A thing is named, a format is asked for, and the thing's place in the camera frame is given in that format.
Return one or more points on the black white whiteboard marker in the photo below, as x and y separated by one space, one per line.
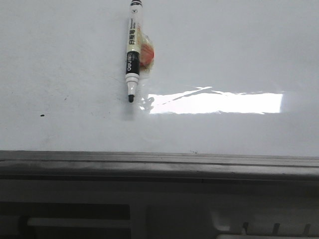
134 45

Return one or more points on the red magnet under clear tape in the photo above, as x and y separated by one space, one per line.
147 56

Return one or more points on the grey aluminium marker tray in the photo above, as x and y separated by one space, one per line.
126 195

